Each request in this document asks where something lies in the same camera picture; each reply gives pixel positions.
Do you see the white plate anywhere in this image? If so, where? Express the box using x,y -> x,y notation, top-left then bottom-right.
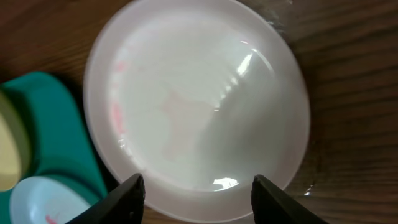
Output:
83,0 -> 310,223

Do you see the yellow-green plate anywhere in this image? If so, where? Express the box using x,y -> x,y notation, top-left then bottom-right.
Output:
1,92 -> 32,192

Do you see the light blue plate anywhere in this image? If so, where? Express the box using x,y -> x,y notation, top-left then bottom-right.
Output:
9,176 -> 90,224

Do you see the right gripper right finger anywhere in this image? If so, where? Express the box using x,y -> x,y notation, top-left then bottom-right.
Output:
251,175 -> 327,224

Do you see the teal plastic serving tray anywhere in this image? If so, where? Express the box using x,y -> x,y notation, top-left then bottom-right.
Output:
1,72 -> 108,223

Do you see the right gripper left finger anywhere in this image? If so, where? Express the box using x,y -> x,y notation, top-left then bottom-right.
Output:
67,174 -> 146,224

